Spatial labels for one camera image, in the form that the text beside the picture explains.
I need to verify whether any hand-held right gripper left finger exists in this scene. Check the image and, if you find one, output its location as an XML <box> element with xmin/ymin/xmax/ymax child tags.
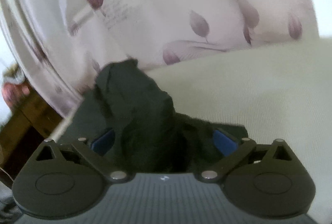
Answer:
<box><xmin>34</xmin><ymin>128</ymin><xmax>129</xmax><ymax>183</ymax></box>

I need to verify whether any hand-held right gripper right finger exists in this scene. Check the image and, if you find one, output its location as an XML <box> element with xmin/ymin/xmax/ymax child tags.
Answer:
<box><xmin>199</xmin><ymin>128</ymin><xmax>295</xmax><ymax>183</ymax></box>

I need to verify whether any dark grey garment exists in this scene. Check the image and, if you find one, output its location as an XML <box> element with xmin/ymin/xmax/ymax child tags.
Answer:
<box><xmin>63</xmin><ymin>57</ymin><xmax>249</xmax><ymax>174</ymax></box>

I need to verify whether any cream bed sheet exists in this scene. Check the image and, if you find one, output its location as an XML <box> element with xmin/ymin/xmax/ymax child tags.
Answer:
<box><xmin>144</xmin><ymin>36</ymin><xmax>332</xmax><ymax>224</ymax></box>

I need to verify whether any pink rounded object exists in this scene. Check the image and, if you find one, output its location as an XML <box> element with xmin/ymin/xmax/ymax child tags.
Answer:
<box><xmin>1</xmin><ymin>82</ymin><xmax>30</xmax><ymax>109</ymax></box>

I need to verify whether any brown wooden bed frame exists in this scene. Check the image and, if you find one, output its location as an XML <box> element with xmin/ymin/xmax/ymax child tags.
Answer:
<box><xmin>0</xmin><ymin>93</ymin><xmax>68</xmax><ymax>184</ymax></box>

